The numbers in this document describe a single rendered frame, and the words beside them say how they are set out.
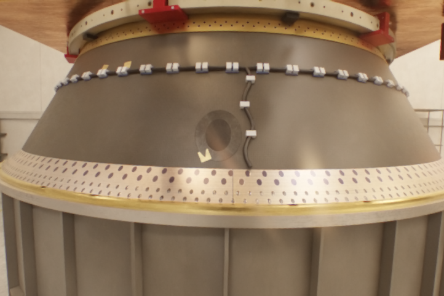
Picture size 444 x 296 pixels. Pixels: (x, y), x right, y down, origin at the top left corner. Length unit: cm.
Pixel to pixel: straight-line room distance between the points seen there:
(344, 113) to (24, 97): 809
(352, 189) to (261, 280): 28
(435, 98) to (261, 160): 775
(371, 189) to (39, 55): 808
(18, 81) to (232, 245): 821
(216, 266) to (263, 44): 59
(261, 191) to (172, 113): 29
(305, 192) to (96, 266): 51
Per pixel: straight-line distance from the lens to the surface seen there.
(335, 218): 54
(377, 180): 67
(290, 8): 82
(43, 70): 810
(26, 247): 89
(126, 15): 90
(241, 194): 50
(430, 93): 813
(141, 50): 82
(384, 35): 106
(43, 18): 129
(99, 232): 65
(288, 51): 77
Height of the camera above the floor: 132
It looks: 4 degrees down
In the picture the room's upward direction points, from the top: 1 degrees clockwise
